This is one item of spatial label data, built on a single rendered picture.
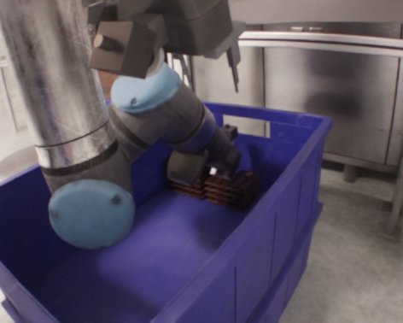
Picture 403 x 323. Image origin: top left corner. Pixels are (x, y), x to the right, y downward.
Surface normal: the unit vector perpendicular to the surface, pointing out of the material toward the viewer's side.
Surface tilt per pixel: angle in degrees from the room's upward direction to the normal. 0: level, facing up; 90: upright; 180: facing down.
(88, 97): 86
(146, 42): 97
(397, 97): 90
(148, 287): 0
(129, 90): 41
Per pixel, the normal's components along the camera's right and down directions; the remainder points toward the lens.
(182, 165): -0.44, -0.36
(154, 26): 0.83, 0.29
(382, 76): -0.58, 0.39
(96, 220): 0.24, 0.48
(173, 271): -0.07, -0.90
